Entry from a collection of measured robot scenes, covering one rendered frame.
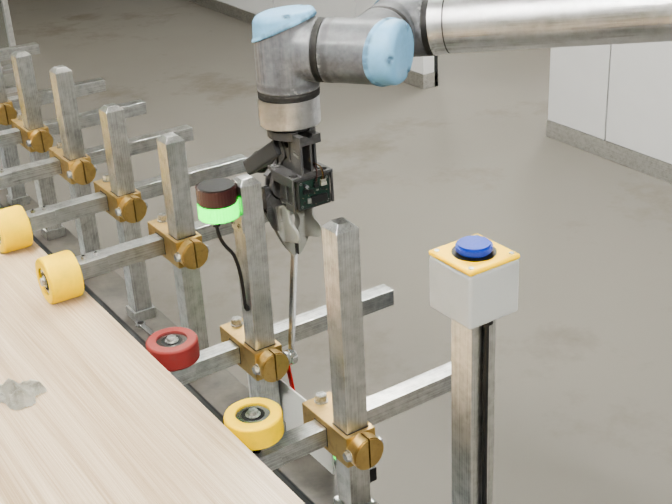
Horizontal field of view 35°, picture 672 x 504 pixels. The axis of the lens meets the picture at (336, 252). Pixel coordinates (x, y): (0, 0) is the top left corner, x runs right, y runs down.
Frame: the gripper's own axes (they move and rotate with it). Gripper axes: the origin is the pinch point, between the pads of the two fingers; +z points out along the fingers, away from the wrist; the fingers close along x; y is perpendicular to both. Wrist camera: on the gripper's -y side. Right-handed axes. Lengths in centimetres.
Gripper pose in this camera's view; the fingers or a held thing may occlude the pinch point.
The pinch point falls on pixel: (293, 244)
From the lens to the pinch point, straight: 164.3
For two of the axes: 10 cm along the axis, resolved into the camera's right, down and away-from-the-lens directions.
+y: 5.6, 3.2, -7.6
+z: 0.5, 9.0, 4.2
